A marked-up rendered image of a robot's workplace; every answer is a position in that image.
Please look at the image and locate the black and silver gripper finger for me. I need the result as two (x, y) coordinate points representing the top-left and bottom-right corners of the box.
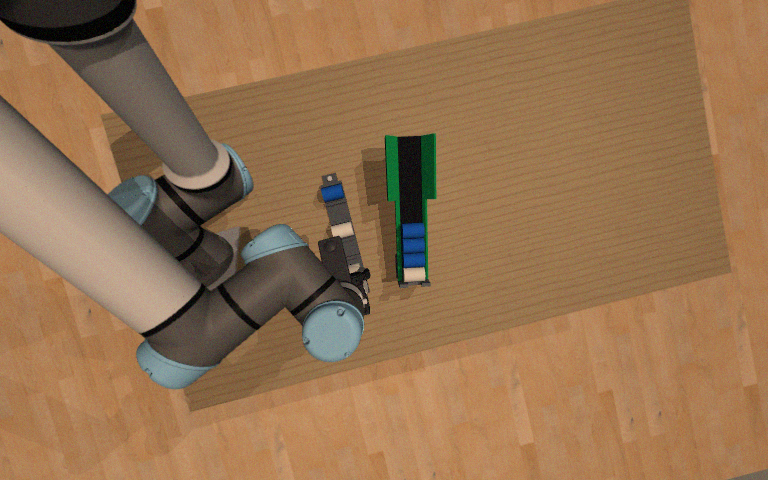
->
(356, 267), (370, 294)

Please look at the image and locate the blue cylinder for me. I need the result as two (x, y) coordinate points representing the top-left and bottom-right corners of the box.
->
(321, 184), (344, 202)
(402, 238), (425, 254)
(402, 252), (425, 268)
(401, 223), (425, 239)

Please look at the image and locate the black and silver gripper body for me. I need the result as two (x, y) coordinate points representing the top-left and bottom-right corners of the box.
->
(339, 272), (370, 315)

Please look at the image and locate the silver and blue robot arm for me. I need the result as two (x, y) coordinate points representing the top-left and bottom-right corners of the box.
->
(0, 0), (368, 389)

